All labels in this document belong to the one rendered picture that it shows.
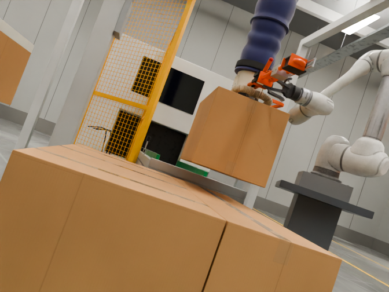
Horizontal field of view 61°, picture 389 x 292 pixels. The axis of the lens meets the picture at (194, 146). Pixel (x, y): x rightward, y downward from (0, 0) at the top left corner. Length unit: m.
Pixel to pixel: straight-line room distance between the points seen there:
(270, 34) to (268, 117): 0.55
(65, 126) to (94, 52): 0.65
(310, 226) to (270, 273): 1.04
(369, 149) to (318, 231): 0.54
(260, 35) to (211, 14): 10.06
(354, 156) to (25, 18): 11.28
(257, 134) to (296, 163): 10.48
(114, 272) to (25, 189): 0.32
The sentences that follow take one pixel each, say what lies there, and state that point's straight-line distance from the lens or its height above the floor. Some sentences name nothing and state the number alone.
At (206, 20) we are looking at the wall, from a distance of 11.98.
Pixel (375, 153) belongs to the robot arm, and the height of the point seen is 1.05.
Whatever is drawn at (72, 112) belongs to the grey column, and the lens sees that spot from 2.89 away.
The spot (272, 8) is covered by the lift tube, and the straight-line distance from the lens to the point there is 2.12.
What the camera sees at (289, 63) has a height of 1.18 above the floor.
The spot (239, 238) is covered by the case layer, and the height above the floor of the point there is 0.51.
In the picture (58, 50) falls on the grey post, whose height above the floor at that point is 1.52.
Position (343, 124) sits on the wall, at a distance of 13.04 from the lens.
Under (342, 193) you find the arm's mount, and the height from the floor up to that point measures 0.80.
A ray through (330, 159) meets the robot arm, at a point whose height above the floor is 0.96.
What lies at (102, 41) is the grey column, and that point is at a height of 1.36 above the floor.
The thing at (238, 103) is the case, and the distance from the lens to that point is 1.70.
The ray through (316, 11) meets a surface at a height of 5.96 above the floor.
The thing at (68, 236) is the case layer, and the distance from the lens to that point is 0.95.
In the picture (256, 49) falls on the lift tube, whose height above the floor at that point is 1.40.
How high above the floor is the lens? 0.66
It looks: 3 degrees up
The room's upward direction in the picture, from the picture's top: 20 degrees clockwise
